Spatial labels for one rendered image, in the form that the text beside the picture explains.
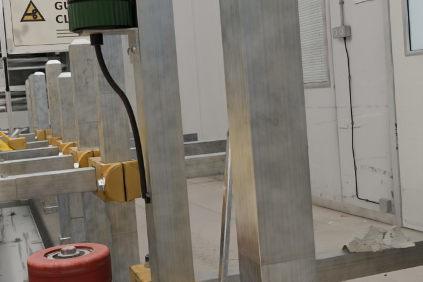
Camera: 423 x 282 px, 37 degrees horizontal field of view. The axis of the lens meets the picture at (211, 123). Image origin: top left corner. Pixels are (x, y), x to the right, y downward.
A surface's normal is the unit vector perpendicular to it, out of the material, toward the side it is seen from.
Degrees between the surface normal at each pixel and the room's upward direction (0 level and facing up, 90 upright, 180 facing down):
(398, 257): 90
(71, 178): 90
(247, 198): 90
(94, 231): 90
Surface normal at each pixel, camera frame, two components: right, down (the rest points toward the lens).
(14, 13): 0.33, 0.03
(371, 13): -0.92, 0.09
